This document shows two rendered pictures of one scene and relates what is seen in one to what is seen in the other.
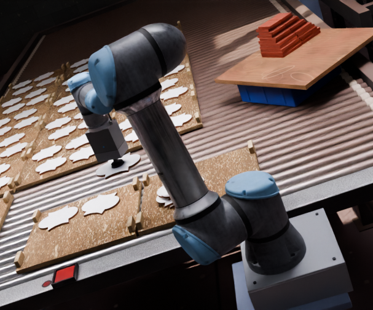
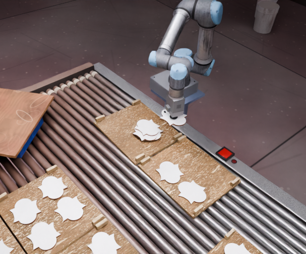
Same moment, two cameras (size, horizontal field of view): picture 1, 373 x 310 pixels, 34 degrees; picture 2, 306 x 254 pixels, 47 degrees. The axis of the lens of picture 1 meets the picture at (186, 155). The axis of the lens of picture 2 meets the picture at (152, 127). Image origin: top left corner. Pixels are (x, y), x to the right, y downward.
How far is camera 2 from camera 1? 3.10 m
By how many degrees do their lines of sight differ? 104
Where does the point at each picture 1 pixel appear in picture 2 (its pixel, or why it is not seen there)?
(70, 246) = (208, 163)
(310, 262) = not seen: hidden behind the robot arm
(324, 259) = not seen: hidden behind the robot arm
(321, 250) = not seen: hidden behind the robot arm
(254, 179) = (182, 50)
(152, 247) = (187, 129)
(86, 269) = (215, 148)
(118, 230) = (186, 145)
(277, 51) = not seen: outside the picture
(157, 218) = (170, 133)
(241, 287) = (187, 101)
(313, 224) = (160, 76)
